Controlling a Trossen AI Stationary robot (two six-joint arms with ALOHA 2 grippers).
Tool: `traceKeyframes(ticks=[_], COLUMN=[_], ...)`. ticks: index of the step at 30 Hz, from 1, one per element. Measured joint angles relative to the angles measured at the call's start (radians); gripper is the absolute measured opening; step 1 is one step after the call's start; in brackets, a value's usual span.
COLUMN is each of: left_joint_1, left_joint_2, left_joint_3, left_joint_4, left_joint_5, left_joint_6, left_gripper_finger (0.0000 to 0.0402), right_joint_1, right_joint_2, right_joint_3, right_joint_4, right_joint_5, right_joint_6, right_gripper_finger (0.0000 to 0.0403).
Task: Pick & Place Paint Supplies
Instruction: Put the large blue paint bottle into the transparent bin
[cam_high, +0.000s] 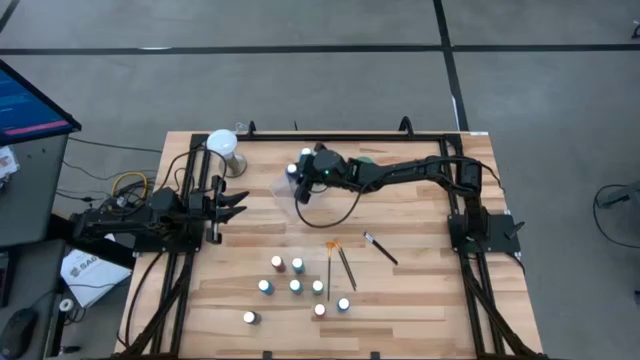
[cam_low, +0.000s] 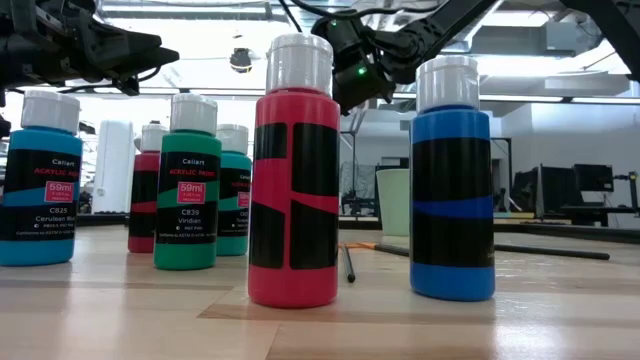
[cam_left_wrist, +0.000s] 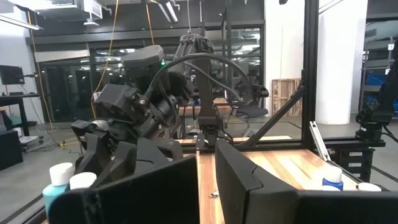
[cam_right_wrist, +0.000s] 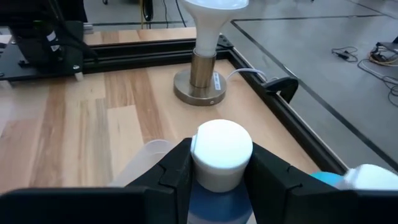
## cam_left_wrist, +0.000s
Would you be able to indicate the large light blue paint bottle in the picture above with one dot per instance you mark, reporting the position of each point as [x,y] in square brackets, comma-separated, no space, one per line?
[53,193]

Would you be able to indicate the wooden background table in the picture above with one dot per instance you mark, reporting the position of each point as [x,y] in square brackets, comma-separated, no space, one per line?
[222,101]

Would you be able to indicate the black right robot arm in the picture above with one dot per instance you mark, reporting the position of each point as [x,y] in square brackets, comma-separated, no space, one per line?
[206,93]

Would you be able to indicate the small green paint bottle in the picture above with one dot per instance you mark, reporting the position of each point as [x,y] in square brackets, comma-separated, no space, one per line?
[82,180]

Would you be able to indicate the shelf with blue bins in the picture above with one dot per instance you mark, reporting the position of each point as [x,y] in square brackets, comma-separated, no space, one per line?
[374,79]

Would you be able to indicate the silver aluminium bar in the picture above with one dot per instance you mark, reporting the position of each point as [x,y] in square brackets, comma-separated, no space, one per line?
[318,140]

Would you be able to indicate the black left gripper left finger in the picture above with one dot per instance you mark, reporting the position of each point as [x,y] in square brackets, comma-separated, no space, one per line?
[140,199]

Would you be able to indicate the black cabinet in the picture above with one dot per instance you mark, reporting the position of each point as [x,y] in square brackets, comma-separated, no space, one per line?
[9,149]

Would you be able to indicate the wooden pallet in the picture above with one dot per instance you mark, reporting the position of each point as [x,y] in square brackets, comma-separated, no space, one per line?
[281,96]

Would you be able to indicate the small dark red paint bottle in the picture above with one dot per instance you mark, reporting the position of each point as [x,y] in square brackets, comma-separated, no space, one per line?
[368,187]

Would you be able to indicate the white ceiling duct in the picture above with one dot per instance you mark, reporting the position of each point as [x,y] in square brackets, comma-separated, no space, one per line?
[90,7]

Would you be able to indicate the small blue paint bottle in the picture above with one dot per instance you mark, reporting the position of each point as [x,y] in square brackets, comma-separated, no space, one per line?
[332,174]

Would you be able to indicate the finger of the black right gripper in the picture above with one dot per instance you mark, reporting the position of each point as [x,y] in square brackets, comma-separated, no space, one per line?
[93,149]
[124,158]

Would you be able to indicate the black office chair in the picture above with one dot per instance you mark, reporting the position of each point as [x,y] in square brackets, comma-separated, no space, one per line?
[252,111]

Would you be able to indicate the white building pillar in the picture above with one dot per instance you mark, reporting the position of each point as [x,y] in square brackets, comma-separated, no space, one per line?
[339,62]

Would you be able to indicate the black desk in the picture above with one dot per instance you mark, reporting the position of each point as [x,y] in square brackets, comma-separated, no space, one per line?
[12,99]

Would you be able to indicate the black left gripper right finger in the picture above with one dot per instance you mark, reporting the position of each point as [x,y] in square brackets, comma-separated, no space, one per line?
[248,202]

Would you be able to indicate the black aluminium table frame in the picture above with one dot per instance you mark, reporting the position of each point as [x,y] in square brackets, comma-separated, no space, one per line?
[311,77]

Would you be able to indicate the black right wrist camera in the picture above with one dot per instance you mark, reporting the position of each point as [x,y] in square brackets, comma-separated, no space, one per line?
[115,101]

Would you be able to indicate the black background robot arm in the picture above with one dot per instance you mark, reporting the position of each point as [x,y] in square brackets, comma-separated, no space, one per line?
[373,115]

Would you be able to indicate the ceiling light bar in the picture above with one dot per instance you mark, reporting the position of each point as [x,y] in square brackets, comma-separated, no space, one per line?
[169,11]

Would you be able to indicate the black wall monitor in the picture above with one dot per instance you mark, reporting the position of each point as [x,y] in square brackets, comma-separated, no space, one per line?
[11,74]

